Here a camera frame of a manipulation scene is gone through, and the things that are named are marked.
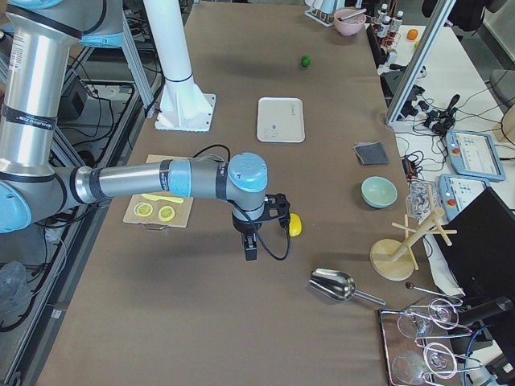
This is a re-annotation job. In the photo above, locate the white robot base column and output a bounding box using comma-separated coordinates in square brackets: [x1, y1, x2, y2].
[144, 0, 216, 133]

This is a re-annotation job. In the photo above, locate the teach pendant upper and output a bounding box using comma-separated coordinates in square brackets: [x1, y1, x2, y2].
[445, 129, 506, 182]

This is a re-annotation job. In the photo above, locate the yellow lemon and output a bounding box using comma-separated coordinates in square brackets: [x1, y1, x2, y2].
[288, 212, 303, 237]

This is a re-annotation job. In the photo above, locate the black monitor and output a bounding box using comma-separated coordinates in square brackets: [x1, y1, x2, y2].
[438, 187, 514, 299]

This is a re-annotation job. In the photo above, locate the wooden mug tree stand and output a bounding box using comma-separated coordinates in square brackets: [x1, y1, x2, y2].
[369, 186, 458, 281]

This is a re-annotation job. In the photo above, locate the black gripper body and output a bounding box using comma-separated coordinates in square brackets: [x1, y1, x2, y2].
[231, 193, 290, 236]

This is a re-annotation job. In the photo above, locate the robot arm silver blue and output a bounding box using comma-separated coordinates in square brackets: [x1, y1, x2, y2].
[1, 1, 290, 261]

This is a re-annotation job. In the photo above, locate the teach pendant lower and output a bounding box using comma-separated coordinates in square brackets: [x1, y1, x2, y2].
[438, 174, 490, 221]

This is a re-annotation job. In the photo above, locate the grey folded cloth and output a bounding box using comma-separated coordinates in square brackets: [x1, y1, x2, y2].
[353, 142, 389, 166]

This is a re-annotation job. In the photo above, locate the orange fruit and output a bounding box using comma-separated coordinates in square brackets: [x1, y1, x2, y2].
[406, 28, 418, 41]

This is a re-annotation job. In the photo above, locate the teach pendant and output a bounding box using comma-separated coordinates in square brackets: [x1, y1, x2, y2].
[445, 129, 506, 182]
[438, 174, 490, 221]

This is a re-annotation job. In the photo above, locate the yellow plastic knife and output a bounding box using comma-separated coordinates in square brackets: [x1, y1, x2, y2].
[141, 193, 184, 203]

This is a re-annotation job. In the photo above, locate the clear plastic container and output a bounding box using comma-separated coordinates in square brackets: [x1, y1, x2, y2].
[406, 181, 436, 220]

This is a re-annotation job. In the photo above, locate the mint green bowl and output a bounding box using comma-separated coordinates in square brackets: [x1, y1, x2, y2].
[360, 176, 398, 208]

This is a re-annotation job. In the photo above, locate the pink bowl with ice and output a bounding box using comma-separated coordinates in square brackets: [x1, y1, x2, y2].
[334, 8, 366, 36]

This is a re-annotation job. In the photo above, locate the wooden cutting board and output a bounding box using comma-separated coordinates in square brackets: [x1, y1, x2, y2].
[122, 154, 194, 229]

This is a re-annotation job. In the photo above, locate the metal scoop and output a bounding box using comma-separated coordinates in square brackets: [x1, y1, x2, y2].
[309, 268, 386, 306]

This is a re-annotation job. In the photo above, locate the green lime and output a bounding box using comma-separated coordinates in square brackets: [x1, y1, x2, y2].
[300, 55, 311, 68]

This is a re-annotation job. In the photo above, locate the beige rabbit tray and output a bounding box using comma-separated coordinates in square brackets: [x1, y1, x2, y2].
[257, 96, 305, 143]

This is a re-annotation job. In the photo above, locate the wine glass rack tray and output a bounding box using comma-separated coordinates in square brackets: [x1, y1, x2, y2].
[378, 298, 483, 385]

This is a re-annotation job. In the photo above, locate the aluminium frame post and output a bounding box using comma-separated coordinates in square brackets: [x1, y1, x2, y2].
[385, 0, 455, 127]

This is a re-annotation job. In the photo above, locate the lemon slice near handle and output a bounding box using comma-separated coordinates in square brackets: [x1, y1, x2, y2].
[133, 202, 154, 218]

